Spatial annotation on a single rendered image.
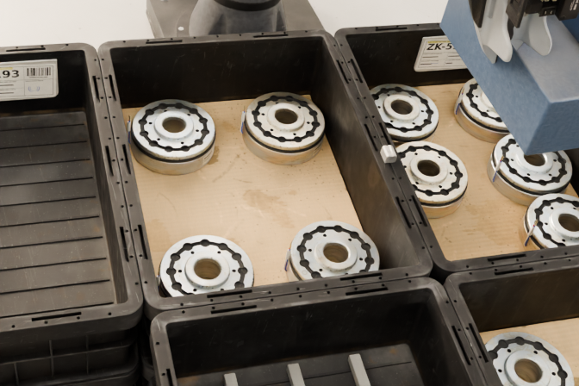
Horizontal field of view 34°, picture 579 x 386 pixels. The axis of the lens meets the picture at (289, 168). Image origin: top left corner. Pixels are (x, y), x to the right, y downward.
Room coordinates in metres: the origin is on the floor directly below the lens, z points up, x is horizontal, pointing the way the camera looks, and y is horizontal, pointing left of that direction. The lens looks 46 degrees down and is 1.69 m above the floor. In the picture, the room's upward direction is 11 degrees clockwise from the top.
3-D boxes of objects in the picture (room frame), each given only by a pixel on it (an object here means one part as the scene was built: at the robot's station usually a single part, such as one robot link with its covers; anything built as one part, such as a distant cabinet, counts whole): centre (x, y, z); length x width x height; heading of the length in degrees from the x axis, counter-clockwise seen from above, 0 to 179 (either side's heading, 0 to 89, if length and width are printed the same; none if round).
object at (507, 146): (0.90, -0.30, 0.86); 0.10 x 0.10 x 0.01
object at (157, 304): (0.76, 0.04, 0.92); 0.40 x 0.30 x 0.02; 23
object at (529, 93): (0.80, -0.24, 1.11); 0.20 x 0.15 x 0.07; 27
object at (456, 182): (0.85, -0.17, 0.86); 0.10 x 0.10 x 0.01
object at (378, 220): (0.76, 0.04, 0.87); 0.40 x 0.30 x 0.11; 23
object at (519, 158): (0.90, -0.30, 0.86); 0.05 x 0.05 x 0.01
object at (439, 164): (0.85, -0.17, 0.86); 0.05 x 0.05 x 0.01
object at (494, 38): (0.74, -0.17, 1.16); 0.06 x 0.03 x 0.09; 25
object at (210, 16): (1.17, 0.12, 0.80); 0.15 x 0.15 x 0.10
